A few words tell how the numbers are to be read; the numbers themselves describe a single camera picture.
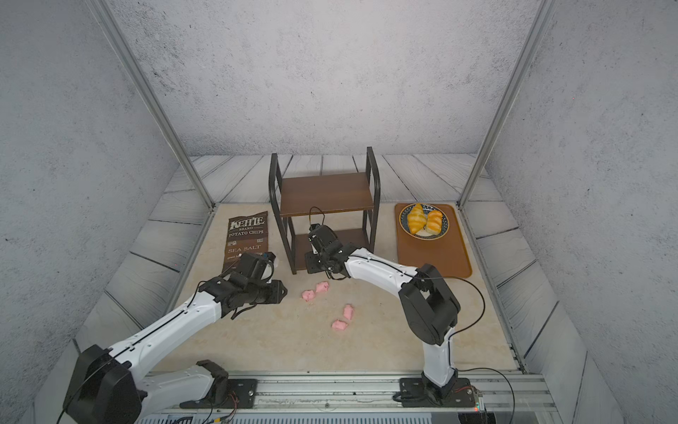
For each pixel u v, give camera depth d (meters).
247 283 0.63
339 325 0.84
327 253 0.68
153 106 0.89
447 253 1.05
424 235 1.08
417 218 1.08
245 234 1.08
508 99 0.87
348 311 0.87
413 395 0.72
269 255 0.77
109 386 0.39
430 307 0.48
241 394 0.73
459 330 0.51
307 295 0.90
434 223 1.07
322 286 0.93
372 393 0.74
